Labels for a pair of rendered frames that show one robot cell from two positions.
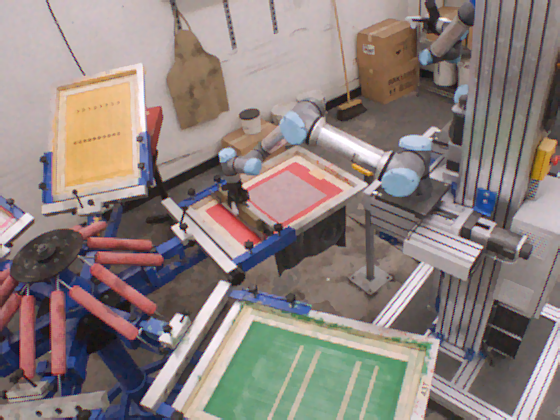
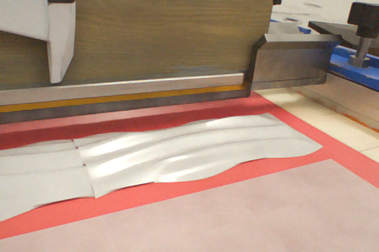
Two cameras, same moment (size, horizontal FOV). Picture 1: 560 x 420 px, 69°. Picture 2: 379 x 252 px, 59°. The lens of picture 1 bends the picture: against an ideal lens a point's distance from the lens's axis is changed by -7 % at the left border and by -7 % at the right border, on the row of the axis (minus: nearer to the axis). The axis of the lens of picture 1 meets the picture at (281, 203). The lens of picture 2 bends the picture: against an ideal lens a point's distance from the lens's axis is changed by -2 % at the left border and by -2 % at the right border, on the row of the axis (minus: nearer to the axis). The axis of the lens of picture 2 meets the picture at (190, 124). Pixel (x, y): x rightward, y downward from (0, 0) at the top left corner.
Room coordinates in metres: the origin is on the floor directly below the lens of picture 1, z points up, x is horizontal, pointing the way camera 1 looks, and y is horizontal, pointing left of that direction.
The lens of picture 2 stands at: (1.80, -0.03, 1.07)
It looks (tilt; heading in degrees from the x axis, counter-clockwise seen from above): 25 degrees down; 90
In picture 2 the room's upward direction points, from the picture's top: 6 degrees clockwise
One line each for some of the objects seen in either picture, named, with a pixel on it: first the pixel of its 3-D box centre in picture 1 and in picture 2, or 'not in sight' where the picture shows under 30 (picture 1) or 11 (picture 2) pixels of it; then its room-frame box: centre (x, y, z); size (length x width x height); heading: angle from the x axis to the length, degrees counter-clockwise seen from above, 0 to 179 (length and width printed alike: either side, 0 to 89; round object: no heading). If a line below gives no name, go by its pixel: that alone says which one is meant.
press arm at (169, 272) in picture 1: (205, 251); not in sight; (1.59, 0.41, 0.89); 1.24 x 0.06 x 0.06; 120
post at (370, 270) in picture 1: (369, 227); not in sight; (1.99, -0.51, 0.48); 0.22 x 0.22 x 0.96; 30
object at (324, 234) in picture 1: (308, 236); not in sight; (1.68, -0.10, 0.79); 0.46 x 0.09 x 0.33; 120
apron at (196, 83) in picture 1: (192, 67); not in sight; (3.77, 0.55, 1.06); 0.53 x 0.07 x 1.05; 120
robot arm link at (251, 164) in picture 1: (249, 163); not in sight; (1.64, 0.11, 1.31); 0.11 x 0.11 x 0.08; 53
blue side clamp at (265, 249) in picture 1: (266, 248); not in sight; (1.44, 0.10, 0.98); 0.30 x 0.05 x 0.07; 120
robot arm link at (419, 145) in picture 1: (414, 155); not in sight; (1.31, -0.52, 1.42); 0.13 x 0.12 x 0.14; 143
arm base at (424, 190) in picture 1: (413, 179); not in sight; (1.32, -0.52, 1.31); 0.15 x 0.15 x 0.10
